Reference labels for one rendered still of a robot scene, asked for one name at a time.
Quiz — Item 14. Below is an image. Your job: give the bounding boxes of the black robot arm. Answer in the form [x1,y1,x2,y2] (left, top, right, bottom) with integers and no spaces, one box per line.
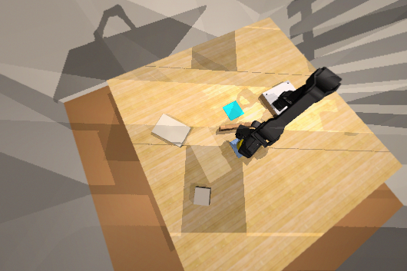
[235,67,342,157]

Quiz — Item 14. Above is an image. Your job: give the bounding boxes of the cream flat square tile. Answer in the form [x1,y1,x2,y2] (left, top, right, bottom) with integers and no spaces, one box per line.
[194,187,210,206]

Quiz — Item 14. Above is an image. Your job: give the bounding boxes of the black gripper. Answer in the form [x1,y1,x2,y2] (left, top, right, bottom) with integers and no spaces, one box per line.
[238,121,261,158]

